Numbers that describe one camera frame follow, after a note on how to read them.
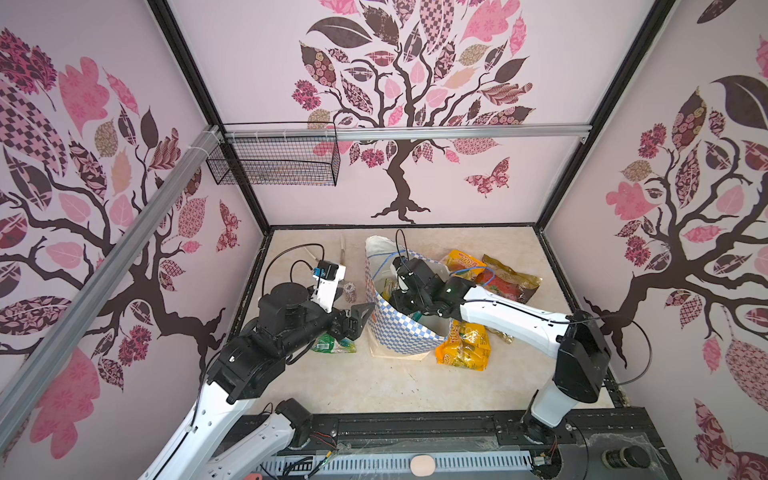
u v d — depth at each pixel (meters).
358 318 0.53
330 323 0.54
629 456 0.63
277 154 0.95
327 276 0.51
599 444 0.72
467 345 0.83
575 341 0.49
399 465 0.70
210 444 0.38
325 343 0.83
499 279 0.98
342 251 1.10
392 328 0.73
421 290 0.61
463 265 1.01
